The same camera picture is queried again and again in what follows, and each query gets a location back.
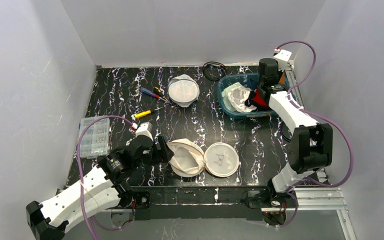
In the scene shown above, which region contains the red garment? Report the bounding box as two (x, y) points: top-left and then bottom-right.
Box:
(244, 90), (270, 112)

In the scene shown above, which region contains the white bra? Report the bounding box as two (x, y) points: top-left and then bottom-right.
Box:
(221, 82), (253, 113)

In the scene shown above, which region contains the white mesh bag tan trim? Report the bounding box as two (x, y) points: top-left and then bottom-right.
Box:
(167, 138), (240, 178)

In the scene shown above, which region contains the white mesh bag blue trim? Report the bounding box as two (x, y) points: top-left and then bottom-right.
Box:
(167, 74), (200, 108)

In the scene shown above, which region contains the orange bra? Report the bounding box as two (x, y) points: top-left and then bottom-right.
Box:
(278, 72), (286, 86)

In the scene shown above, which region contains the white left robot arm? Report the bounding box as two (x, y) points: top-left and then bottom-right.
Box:
(26, 135), (174, 240)

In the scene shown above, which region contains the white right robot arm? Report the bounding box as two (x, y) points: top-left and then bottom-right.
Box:
(251, 58), (333, 205)

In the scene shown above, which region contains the teal plastic bin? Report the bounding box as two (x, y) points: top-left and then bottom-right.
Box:
(217, 73), (290, 119)

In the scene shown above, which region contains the clear plastic screw box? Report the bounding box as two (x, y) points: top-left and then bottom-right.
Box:
(79, 118), (110, 159)

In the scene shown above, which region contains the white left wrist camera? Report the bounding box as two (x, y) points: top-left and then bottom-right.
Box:
(135, 121), (154, 141)

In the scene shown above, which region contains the yellow handled screwdriver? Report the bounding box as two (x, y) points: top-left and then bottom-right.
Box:
(131, 107), (162, 120)

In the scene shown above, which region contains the black cable coil back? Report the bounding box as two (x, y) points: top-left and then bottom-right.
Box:
(202, 61), (228, 82)

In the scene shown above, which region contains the blue handled screwdriver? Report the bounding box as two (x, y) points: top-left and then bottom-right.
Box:
(140, 87), (172, 105)

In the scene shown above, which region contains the black orange handled screwdriver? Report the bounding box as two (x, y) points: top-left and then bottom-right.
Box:
(152, 86), (171, 104)

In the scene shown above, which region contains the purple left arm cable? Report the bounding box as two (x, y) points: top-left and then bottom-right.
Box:
(76, 114), (138, 240)

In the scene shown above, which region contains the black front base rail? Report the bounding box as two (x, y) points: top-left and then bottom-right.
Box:
(82, 185), (299, 222)

